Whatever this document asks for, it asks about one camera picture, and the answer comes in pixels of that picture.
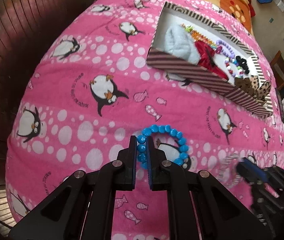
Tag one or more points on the white fluffy scrunchie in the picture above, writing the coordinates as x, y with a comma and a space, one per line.
179, 43

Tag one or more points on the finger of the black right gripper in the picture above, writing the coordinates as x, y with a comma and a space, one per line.
251, 173

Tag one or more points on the striped white jewelry tray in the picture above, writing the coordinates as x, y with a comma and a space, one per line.
226, 48

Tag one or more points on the brown scrunchie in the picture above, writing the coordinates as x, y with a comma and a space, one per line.
244, 84

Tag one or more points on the wooden wall panel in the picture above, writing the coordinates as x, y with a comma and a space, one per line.
27, 30

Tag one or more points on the leopard print hair bow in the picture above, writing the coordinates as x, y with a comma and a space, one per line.
260, 90

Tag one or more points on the black scrunchie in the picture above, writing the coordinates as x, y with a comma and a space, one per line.
242, 63

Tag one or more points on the wooden chair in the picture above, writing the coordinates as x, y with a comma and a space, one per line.
277, 66

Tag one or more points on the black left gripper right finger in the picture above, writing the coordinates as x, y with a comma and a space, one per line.
157, 175

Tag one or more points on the red satin hair bow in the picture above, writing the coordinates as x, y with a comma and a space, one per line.
207, 61

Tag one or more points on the pink penguin bedspread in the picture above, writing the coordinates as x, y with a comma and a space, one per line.
90, 92

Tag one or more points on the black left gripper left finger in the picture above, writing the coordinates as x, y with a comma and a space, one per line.
127, 171

